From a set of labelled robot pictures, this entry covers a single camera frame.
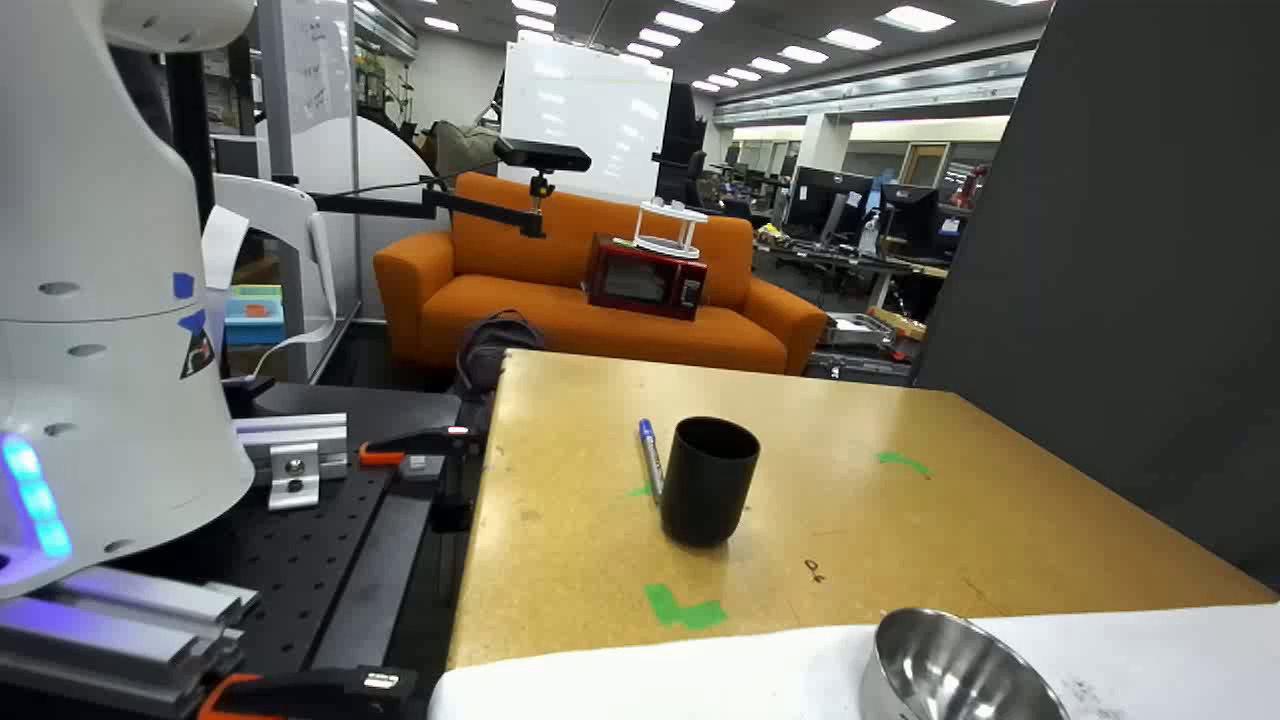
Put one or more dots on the black camera on boom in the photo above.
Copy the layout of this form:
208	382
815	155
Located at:
540	155

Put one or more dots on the orange black clamp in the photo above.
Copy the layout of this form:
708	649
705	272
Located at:
306	699
415	445

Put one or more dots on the blue marker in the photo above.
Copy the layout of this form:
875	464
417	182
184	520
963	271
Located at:
649	453

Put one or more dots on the white background machine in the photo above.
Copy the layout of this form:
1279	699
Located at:
284	243

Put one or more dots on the black mug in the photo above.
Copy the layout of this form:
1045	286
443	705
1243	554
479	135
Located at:
705	486

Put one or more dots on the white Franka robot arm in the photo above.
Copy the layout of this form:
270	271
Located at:
93	203

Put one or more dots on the metal bowl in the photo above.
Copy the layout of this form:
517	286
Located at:
946	666

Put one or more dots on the whiteboard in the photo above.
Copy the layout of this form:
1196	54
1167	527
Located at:
585	113

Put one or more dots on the black curtain panel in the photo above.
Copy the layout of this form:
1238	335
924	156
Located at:
1146	265

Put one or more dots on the aluminium bracket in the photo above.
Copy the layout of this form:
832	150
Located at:
298	453

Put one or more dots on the red microwave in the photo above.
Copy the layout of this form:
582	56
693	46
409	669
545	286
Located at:
643	277

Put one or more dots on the large green tape mark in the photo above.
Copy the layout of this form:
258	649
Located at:
675	614

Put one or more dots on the orange sofa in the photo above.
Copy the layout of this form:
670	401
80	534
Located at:
532	302

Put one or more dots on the aluminium extrusion rails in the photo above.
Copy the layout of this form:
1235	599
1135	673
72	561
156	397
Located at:
120	626

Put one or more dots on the white cloth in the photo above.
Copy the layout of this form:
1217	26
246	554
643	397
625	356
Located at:
664	682

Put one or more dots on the green tape strip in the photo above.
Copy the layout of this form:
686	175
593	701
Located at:
906	463

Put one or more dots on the black round stool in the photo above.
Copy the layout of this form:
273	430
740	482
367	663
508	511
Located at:
494	348

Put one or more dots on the small green tape mark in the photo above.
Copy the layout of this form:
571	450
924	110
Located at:
643	492

